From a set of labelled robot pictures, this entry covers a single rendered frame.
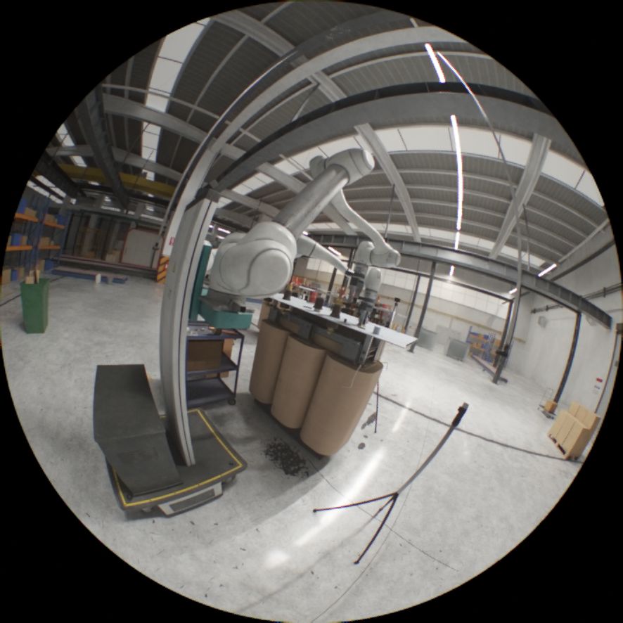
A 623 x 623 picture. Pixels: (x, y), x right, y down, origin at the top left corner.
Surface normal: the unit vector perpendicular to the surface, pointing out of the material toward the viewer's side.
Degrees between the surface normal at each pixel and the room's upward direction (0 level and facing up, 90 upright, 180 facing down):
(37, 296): 94
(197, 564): 0
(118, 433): 0
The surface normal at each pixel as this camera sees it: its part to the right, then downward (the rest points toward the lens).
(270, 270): 0.59, 0.34
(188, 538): 0.26, -0.96
